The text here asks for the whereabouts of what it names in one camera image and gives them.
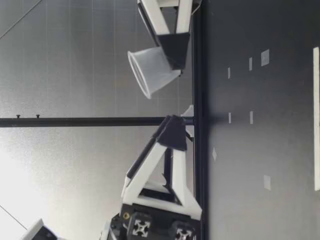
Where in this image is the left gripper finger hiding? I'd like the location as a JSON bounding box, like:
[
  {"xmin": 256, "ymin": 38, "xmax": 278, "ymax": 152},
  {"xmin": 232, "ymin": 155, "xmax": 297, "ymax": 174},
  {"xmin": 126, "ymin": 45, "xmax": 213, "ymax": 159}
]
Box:
[{"xmin": 121, "ymin": 115, "xmax": 202, "ymax": 221}]

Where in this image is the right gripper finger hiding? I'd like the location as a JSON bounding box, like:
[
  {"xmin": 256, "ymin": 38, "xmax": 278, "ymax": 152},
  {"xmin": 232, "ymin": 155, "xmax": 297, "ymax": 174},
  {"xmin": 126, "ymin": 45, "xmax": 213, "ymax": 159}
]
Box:
[
  {"xmin": 143, "ymin": 0, "xmax": 193, "ymax": 76},
  {"xmin": 137, "ymin": 0, "xmax": 162, "ymax": 48}
]

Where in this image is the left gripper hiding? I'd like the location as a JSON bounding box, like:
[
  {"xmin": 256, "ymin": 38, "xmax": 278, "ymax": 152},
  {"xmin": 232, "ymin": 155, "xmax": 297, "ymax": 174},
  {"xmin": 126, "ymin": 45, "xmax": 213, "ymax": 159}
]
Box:
[{"xmin": 109, "ymin": 115, "xmax": 201, "ymax": 240}]

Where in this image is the clear plastic cup with lid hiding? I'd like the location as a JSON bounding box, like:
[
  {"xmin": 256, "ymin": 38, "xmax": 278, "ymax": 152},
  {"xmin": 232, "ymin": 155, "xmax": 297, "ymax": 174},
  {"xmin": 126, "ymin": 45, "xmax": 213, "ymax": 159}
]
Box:
[{"xmin": 127, "ymin": 47, "xmax": 181, "ymax": 100}]

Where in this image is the black frame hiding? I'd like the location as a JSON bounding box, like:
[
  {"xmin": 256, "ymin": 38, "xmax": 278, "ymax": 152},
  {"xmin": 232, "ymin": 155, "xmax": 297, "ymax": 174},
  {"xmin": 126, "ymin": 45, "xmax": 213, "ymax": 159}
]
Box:
[{"xmin": 0, "ymin": 0, "xmax": 209, "ymax": 240}]

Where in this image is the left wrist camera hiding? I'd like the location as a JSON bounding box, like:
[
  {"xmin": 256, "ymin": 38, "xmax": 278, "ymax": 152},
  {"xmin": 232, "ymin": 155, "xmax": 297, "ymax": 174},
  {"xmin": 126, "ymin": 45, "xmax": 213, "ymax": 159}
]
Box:
[{"xmin": 21, "ymin": 218, "xmax": 59, "ymax": 240}]

